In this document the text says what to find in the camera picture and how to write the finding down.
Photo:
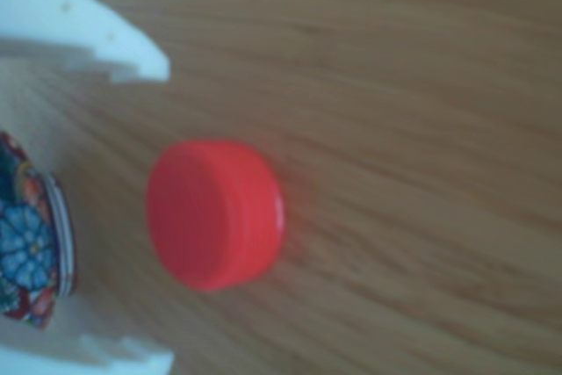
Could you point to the red plastic bottle cap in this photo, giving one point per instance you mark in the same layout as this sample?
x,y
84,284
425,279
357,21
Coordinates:
x,y
202,217

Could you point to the colourful patterned ceramic cup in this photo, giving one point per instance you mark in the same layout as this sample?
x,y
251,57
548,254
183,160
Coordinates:
x,y
26,239

